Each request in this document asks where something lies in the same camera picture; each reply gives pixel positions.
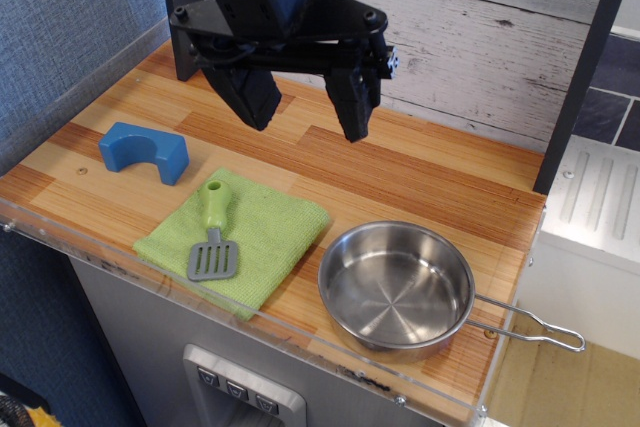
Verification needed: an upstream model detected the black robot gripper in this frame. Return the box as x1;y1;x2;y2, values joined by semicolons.
170;0;399;142

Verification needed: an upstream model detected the green handled grey spatula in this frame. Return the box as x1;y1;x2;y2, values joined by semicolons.
187;180;239;282

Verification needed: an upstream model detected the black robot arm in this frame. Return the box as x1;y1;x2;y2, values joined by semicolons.
170;0;398;142

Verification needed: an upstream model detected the green folded cloth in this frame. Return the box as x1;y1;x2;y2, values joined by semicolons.
133;168;330;321

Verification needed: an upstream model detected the blue arch block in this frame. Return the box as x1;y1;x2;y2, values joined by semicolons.
98;122;190;186

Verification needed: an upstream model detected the grey control panel with buttons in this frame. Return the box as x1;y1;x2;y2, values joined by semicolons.
183;344;307;426

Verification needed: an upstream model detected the clear acrylic front guard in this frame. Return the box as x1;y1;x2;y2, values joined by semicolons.
1;200;491;426

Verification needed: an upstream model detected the white ridged side counter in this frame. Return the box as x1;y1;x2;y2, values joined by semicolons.
517;136;639;357

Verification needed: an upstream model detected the yellow object at corner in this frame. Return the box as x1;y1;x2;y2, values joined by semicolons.
1;394;62;427

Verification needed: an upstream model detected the silver pot with wire handle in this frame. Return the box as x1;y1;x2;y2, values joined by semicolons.
317;221;586;363

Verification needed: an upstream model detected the dark right vertical post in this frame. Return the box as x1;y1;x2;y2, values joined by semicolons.
533;0;622;195

